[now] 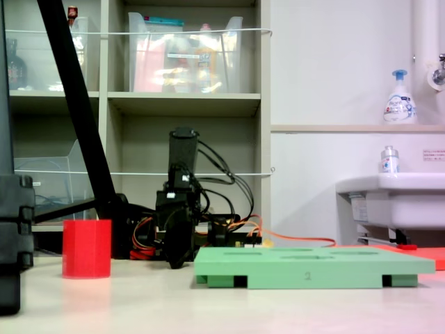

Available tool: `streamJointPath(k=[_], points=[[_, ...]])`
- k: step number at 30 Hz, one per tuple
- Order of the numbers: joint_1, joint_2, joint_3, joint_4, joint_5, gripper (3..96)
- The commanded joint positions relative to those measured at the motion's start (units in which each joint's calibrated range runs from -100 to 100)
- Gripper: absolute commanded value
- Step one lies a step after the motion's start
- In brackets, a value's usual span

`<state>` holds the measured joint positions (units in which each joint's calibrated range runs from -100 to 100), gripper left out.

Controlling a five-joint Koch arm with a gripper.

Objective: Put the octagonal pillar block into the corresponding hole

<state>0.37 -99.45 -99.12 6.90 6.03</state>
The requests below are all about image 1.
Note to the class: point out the red octagonal pillar block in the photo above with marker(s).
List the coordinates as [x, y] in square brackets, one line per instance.
[87, 248]

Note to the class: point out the green shape hole board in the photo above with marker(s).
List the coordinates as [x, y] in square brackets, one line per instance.
[295, 268]

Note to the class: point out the red base clamp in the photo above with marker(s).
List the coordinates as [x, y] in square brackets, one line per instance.
[140, 254]

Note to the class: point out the beige shelf unit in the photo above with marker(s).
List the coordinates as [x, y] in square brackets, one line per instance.
[184, 101]

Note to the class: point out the large clear plastic bin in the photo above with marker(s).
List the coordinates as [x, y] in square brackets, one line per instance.
[180, 62]

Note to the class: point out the black tripod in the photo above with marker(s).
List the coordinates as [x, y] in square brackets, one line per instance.
[74, 104]

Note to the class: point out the yellow bottle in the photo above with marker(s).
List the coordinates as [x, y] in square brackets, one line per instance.
[206, 62]

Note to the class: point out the dark glass bottle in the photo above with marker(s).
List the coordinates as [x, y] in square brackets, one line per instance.
[15, 69]

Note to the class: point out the small clear sanitizer bottle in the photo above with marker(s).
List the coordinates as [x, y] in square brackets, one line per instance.
[390, 161]

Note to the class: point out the brown bottle with red cap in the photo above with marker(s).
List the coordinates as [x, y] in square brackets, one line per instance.
[72, 14]

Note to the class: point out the white sink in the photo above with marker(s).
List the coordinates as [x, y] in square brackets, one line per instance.
[406, 202]

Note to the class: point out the white foam soap pump bottle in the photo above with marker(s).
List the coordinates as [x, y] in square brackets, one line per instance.
[400, 104]

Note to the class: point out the metal faucet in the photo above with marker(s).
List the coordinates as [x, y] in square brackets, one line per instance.
[437, 74]

